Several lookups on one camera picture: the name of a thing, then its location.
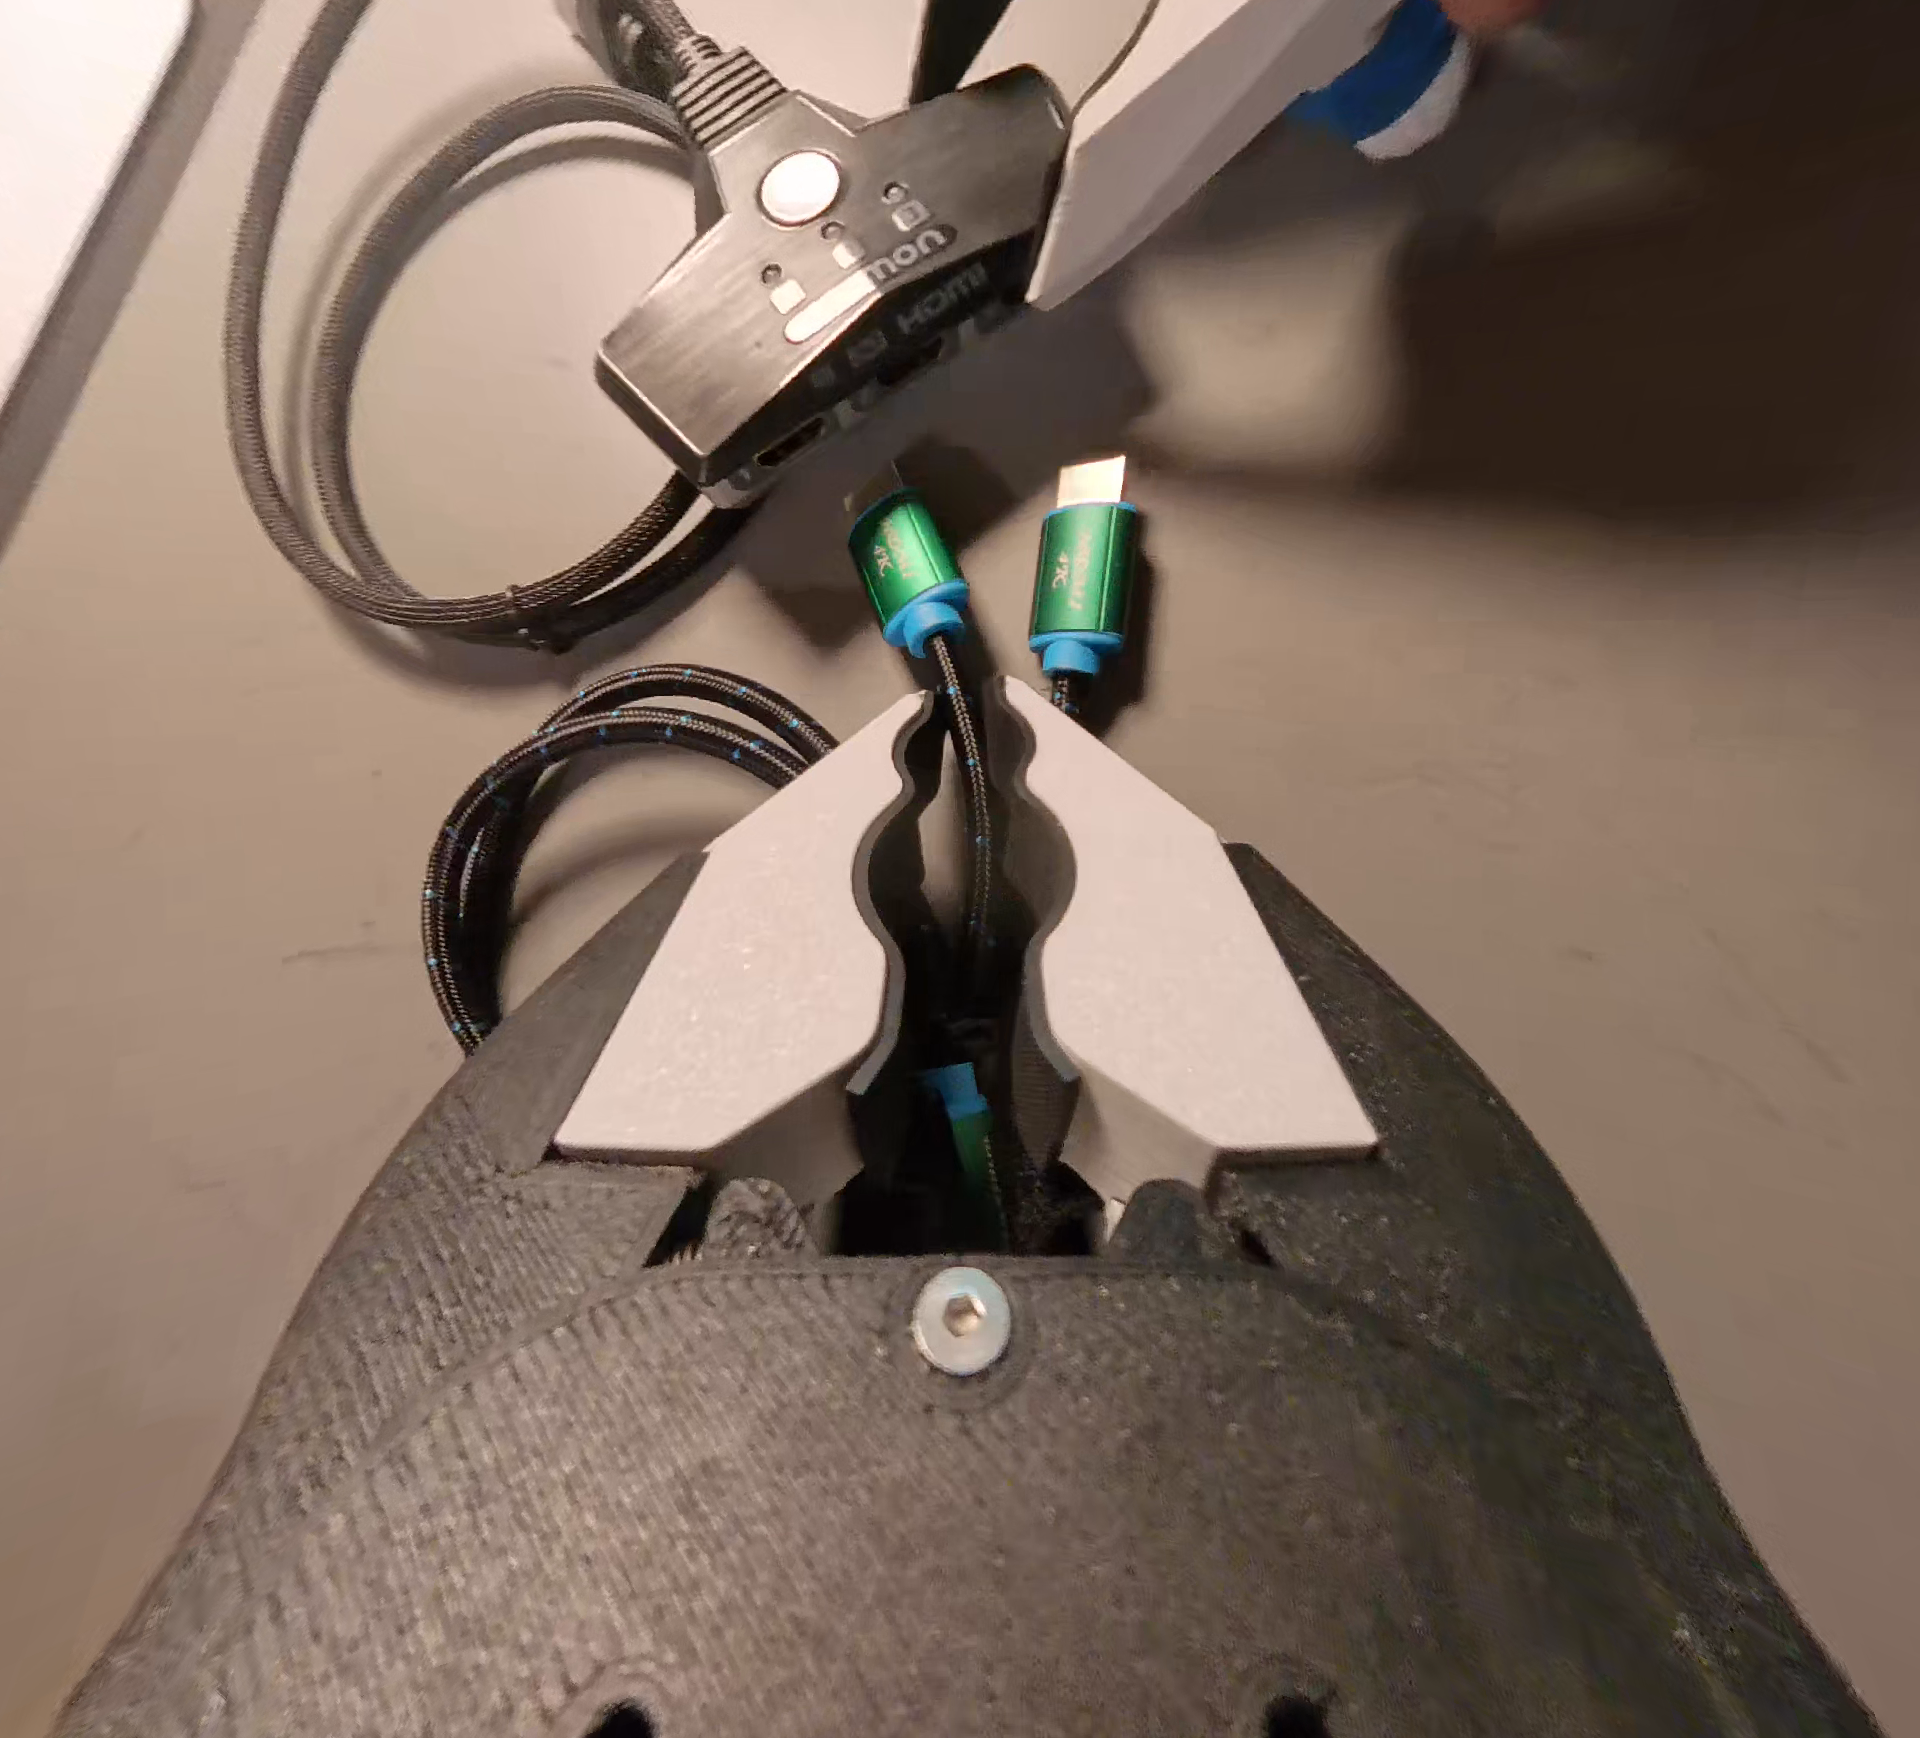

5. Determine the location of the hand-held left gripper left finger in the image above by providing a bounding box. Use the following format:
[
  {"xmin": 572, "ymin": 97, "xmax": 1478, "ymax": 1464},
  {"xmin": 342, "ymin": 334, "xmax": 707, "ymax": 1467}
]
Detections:
[{"xmin": 553, "ymin": 689, "xmax": 941, "ymax": 1200}]

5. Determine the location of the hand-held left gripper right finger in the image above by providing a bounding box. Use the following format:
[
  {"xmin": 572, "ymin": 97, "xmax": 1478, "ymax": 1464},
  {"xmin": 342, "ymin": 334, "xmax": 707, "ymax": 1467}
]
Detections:
[{"xmin": 997, "ymin": 673, "xmax": 1383, "ymax": 1198}]

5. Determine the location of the green plug hdmi cable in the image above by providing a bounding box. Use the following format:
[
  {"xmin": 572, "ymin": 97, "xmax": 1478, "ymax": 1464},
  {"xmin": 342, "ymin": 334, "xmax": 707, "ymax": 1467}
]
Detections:
[
  {"xmin": 1026, "ymin": 454, "xmax": 1151, "ymax": 721},
  {"xmin": 424, "ymin": 463, "xmax": 1000, "ymax": 1239}
]

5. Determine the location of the white acrylic stand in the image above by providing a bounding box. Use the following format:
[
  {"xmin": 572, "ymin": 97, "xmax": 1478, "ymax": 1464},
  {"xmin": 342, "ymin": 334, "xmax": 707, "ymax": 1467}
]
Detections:
[{"xmin": 0, "ymin": 0, "xmax": 198, "ymax": 420}]

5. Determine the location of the black HDMI switch box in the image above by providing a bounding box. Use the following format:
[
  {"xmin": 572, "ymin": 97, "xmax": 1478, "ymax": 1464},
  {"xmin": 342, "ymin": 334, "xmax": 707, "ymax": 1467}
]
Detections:
[{"xmin": 223, "ymin": 0, "xmax": 791, "ymax": 657}]

